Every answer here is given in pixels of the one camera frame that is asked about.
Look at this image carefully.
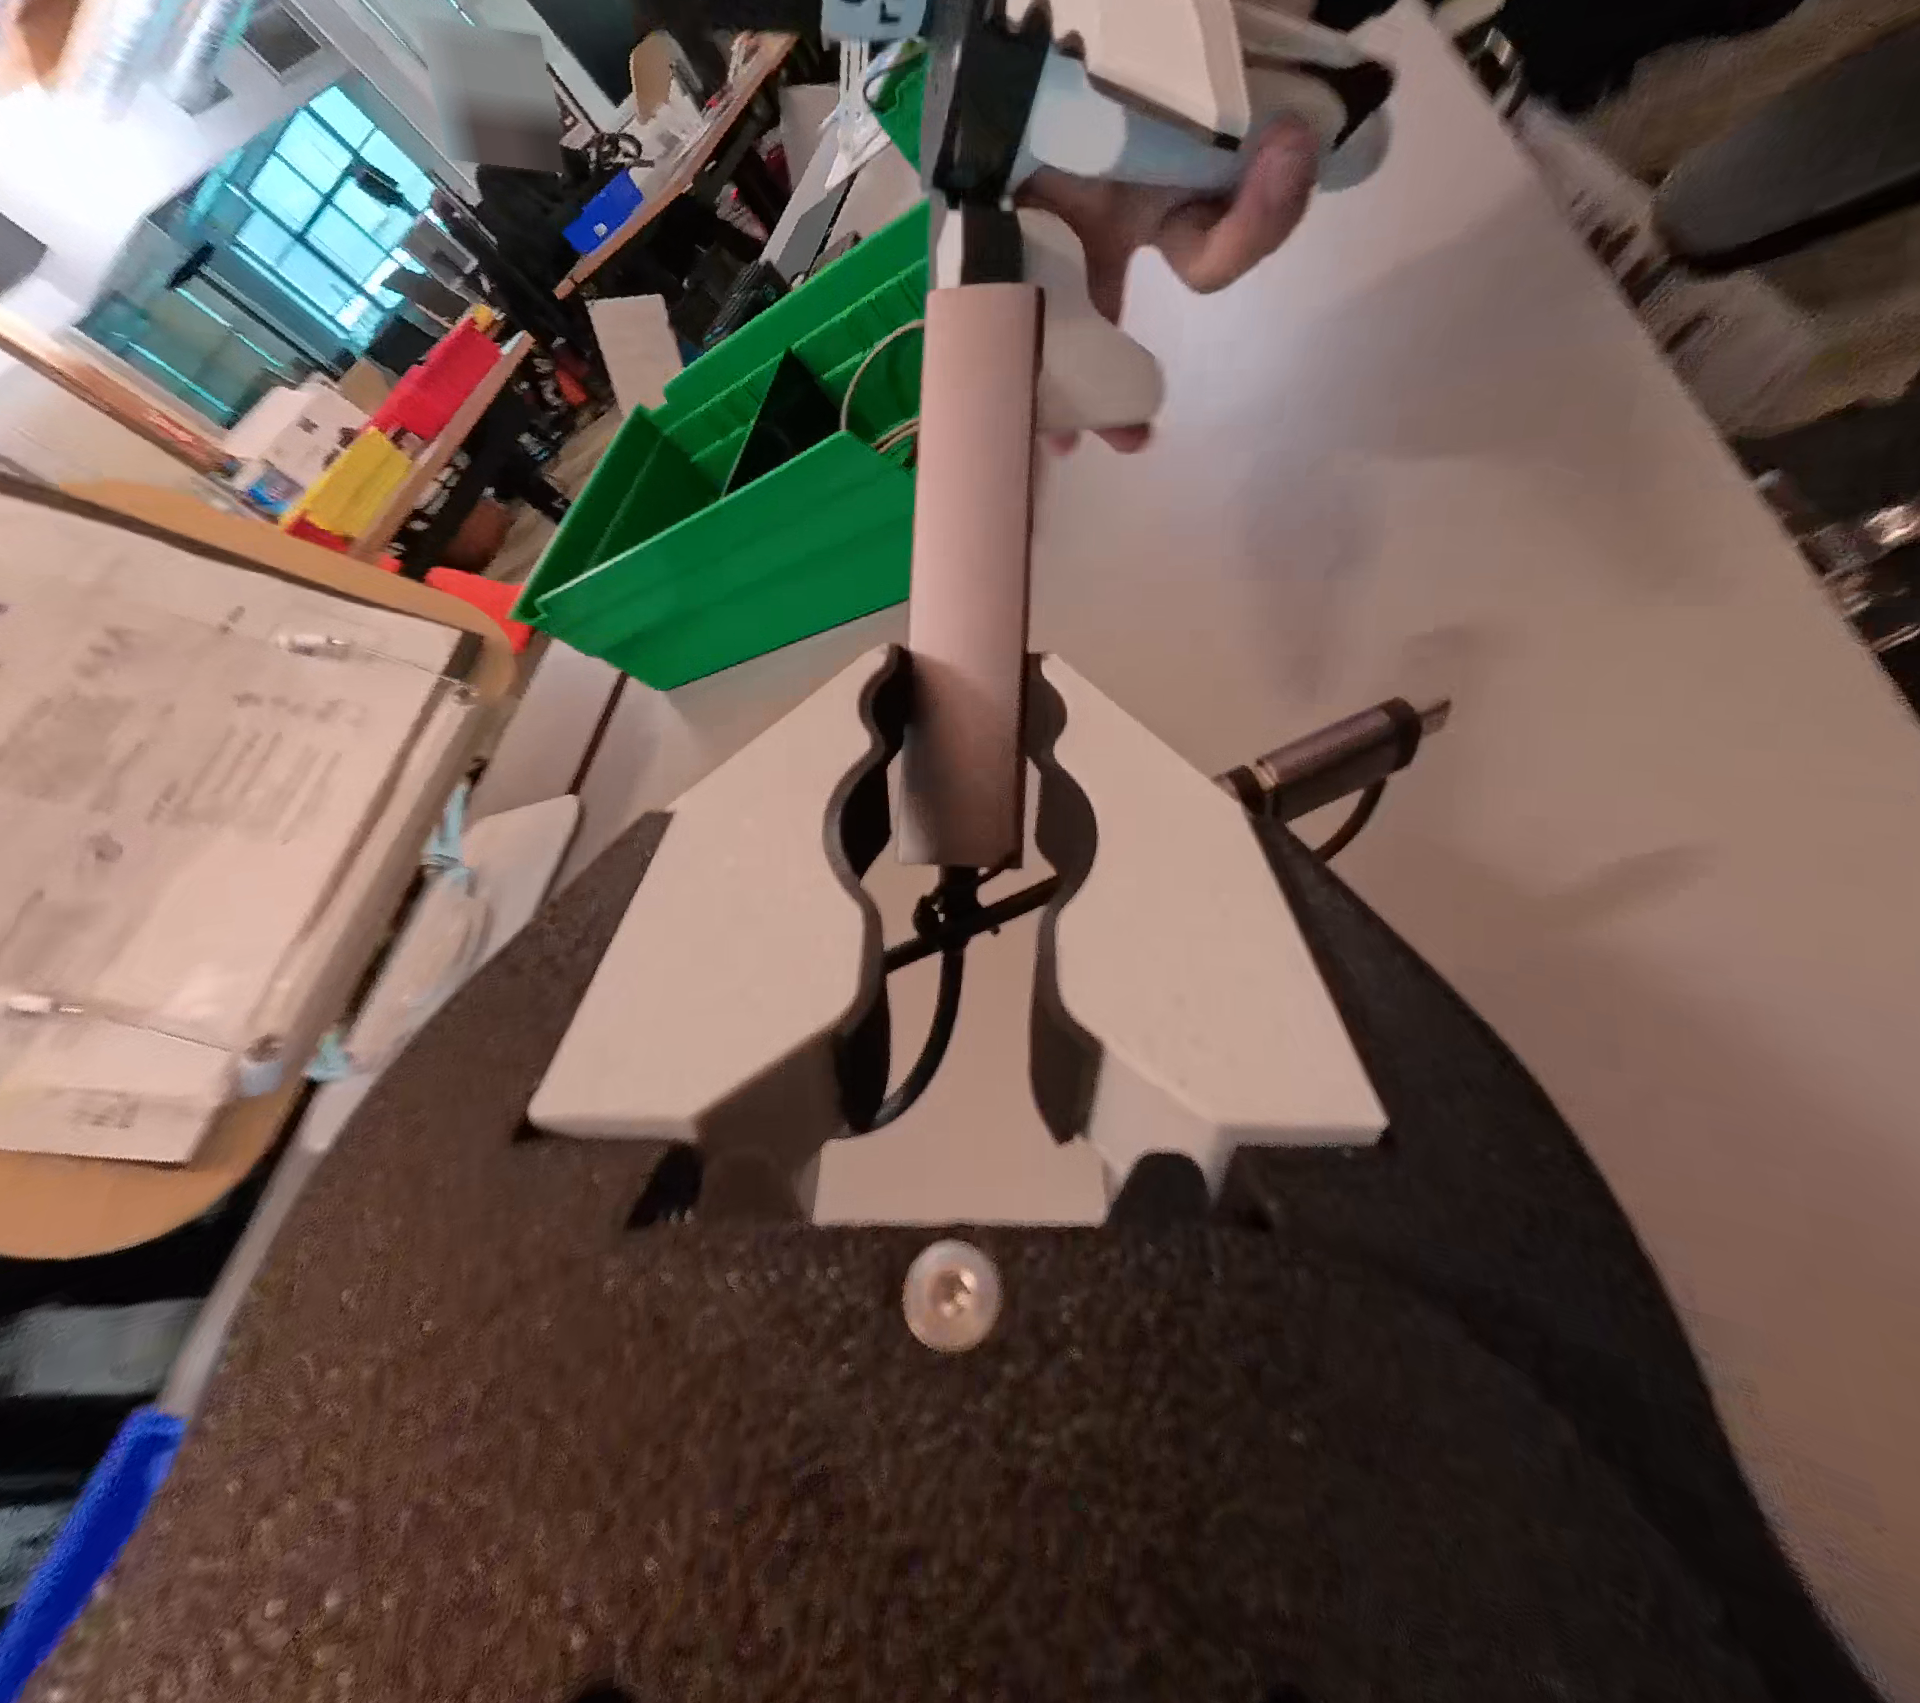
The wooden document stand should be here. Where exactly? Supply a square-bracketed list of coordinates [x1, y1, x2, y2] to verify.
[0, 476, 524, 1262]

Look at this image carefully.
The grey USB hub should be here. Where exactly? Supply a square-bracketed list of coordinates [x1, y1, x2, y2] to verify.
[867, 287, 1455, 1136]

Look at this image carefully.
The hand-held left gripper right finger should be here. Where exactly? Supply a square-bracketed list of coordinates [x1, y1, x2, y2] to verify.
[1028, 654, 1390, 1178]

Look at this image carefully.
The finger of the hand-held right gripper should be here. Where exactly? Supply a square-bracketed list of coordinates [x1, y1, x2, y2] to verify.
[927, 31, 1086, 299]

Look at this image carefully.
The red plastic bin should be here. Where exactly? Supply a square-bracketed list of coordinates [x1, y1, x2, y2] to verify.
[374, 309, 509, 440]

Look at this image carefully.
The person's right hand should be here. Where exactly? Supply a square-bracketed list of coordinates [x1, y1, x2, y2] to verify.
[1054, 0, 1335, 323]

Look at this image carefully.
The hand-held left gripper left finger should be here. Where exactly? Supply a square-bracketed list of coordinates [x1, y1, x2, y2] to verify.
[528, 648, 919, 1188]

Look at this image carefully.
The yellow plastic bin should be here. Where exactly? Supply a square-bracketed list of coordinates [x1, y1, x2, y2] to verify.
[285, 428, 418, 546]

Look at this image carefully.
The green plastic bin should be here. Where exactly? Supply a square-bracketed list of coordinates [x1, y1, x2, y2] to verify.
[516, 205, 940, 696]

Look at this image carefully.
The orange floor marker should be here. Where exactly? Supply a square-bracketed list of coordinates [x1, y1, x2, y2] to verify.
[425, 564, 539, 658]

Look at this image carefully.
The white printed box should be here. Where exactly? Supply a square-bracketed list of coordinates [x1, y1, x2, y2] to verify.
[225, 384, 372, 478]

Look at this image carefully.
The white cardboard box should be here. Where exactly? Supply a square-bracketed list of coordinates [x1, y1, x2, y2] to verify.
[588, 297, 689, 410]

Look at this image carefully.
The grey desk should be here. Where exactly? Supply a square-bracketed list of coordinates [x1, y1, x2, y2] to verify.
[150, 0, 1920, 1703]

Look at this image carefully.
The black bin divider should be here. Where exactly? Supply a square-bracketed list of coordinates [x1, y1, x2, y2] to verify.
[720, 355, 847, 494]

